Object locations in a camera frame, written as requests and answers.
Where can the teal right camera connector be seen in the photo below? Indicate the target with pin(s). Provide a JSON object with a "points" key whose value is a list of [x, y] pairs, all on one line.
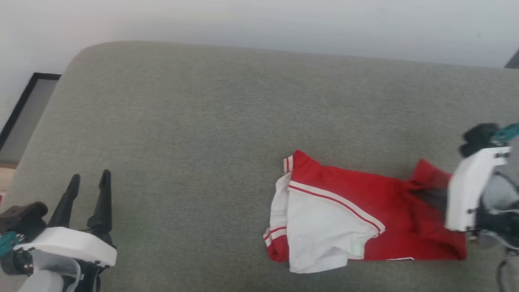
{"points": [[507, 134]]}

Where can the grey fabric sofa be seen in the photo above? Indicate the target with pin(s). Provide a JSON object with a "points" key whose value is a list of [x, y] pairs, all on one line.
{"points": [[243, 121]]}

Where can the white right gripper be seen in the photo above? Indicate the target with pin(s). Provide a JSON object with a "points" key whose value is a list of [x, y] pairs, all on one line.
{"points": [[470, 190]]}

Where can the grey metal bar with bracket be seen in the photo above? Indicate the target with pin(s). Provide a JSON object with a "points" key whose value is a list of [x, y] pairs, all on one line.
{"points": [[513, 60]]}

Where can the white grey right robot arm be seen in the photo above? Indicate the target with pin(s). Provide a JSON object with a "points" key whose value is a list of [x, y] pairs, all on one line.
{"points": [[500, 198]]}

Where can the teal camera connector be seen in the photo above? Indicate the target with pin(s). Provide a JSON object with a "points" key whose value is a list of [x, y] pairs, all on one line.
{"points": [[507, 134], [7, 243]]}

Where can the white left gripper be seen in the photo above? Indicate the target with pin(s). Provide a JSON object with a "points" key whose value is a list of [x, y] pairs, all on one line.
{"points": [[69, 245]]}

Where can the teal left camera connector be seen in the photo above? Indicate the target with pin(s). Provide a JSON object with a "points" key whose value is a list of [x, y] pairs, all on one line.
{"points": [[7, 243]]}

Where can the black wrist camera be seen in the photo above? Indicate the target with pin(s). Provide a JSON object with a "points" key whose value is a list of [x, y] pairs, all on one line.
{"points": [[22, 217], [478, 138]]}

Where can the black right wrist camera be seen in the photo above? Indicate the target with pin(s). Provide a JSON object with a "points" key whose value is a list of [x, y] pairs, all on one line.
{"points": [[478, 138]]}

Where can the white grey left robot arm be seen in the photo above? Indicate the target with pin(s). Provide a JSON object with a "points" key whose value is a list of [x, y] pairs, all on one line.
{"points": [[44, 275]]}

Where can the black framed panel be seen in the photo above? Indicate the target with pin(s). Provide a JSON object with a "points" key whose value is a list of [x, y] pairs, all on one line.
{"points": [[28, 109]]}

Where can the red and white basketball jersey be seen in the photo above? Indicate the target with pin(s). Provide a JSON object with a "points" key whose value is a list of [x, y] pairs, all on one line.
{"points": [[344, 215]]}

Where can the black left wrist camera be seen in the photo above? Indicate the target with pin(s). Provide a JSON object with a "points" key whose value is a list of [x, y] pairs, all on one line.
{"points": [[22, 217]]}

